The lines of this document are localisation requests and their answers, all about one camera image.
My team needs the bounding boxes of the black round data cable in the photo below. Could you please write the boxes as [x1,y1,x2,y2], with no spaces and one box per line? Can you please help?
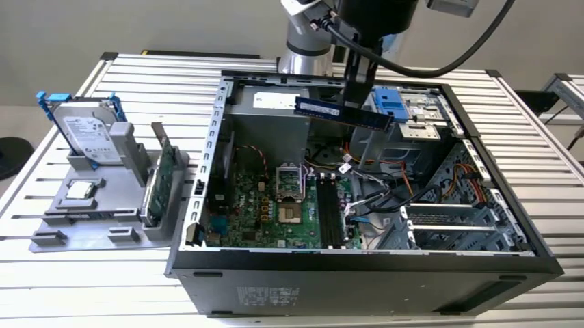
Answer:
[359,170,441,219]

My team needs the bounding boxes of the black round base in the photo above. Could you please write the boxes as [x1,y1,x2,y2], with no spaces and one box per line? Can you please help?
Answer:
[0,136,33,178]

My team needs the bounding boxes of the green motherboard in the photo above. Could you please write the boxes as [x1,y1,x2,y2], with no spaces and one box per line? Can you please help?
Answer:
[204,167,366,250]

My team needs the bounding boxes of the red black fan wire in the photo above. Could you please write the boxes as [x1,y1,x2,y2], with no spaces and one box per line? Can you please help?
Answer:
[234,144,270,180]

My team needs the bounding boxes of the black case fan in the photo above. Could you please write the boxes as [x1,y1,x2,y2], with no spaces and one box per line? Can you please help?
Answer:
[207,135,237,208]

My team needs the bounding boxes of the grey power supply unit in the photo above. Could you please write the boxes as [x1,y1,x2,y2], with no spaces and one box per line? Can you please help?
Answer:
[226,85,315,161]

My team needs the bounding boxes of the grey parts rack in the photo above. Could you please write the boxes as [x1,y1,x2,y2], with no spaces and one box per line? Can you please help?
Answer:
[29,122,191,252]

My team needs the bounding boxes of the blue rear port block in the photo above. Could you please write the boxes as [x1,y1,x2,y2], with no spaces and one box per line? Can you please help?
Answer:
[208,214,230,240]

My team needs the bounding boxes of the metal socket cover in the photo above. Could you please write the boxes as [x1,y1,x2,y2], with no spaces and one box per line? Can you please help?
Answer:
[275,165,306,201]

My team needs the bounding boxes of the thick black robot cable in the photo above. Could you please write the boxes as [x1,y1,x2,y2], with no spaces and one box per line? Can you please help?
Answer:
[309,0,520,79]

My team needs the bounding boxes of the blue plastic drive bracket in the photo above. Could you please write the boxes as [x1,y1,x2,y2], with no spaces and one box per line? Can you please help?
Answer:
[371,87,408,123]

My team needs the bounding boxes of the green graphics card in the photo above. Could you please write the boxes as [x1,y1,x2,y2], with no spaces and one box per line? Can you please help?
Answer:
[139,120,180,227]

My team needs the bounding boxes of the silver disk bay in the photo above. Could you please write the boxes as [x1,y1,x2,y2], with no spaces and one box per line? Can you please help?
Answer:
[400,202,502,251]

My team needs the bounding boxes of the RAM slot black clips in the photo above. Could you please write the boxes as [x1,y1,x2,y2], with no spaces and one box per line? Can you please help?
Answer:
[317,174,327,249]
[327,174,339,249]

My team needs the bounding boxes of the silver CPU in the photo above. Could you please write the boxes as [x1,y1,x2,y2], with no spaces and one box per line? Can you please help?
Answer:
[64,179,99,200]

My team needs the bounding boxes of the CPU socket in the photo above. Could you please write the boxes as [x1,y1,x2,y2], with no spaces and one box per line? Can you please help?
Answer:
[278,202,306,226]

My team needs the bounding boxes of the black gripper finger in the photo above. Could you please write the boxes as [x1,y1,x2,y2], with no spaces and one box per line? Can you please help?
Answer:
[342,44,366,109]
[363,36,381,110]

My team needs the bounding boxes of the orange yellow power wires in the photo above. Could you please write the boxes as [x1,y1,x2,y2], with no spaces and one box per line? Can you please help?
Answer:
[438,163,488,210]
[345,143,416,198]

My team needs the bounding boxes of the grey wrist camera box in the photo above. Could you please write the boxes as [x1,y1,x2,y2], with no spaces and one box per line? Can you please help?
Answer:
[424,0,478,17]
[279,0,323,17]

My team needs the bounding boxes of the silver drive cage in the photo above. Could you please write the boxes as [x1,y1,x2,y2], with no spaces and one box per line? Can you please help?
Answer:
[350,87,462,172]

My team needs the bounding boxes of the RAM slot white clips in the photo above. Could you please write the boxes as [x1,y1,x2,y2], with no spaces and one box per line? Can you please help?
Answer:
[322,174,333,249]
[333,174,346,249]

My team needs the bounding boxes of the hard disk in blue carrier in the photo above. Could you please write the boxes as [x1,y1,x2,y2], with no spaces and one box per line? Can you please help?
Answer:
[36,89,127,170]

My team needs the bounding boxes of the black PC case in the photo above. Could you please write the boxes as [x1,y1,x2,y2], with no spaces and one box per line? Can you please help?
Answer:
[163,70,565,317]

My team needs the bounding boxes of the metal slat side table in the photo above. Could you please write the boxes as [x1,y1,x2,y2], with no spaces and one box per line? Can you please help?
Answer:
[537,72,584,124]

